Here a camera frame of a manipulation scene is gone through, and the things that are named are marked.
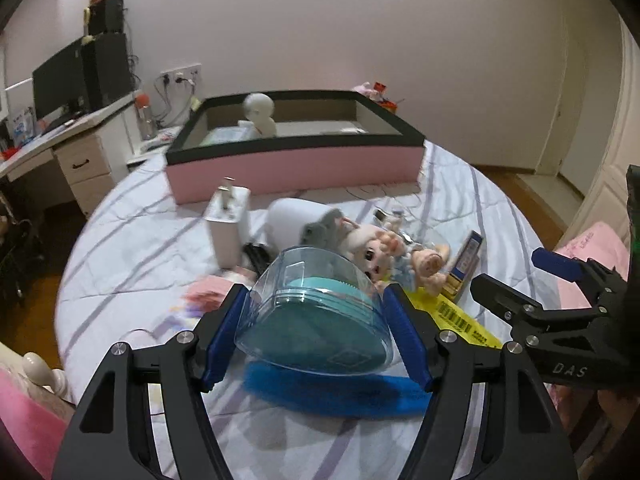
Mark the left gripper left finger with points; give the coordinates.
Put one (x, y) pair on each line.
(110, 435)

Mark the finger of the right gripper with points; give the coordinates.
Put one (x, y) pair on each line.
(528, 319)
(574, 270)

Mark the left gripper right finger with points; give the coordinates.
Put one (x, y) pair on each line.
(521, 436)

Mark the yellow highlighter pen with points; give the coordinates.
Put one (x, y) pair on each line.
(448, 316)

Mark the clear glass bottle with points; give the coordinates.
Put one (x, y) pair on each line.
(415, 233)

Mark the pink doll figure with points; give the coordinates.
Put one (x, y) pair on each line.
(381, 253)

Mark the pink block donut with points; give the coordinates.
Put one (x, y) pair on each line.
(207, 294)

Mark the white power adapter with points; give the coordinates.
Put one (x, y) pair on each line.
(228, 220)

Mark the white mini hair dryer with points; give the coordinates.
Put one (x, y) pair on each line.
(292, 222)

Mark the clear plastic card box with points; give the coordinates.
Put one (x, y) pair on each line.
(225, 135)

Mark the white fluffy ball toy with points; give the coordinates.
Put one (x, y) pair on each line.
(258, 123)

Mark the black hair clip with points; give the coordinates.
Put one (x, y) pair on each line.
(258, 256)

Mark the pink bed quilt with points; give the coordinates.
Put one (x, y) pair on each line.
(33, 422)

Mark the white door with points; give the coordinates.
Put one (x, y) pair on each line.
(585, 111)

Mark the blue highlighter pen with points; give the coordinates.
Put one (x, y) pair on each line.
(362, 397)

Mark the red toy storage box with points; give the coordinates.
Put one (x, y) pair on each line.
(389, 105)

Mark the white computer desk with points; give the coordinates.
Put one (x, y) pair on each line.
(90, 155)

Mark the white bedside drawer unit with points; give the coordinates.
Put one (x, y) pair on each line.
(150, 148)

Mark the red-capped water bottle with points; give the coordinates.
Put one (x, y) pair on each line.
(147, 125)

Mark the pink black storage box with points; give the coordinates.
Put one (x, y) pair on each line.
(325, 139)

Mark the black computer monitor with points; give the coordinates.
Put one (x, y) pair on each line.
(59, 83)

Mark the black speaker box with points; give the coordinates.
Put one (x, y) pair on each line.
(106, 17)

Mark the white wall power strip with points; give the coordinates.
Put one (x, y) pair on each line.
(190, 72)

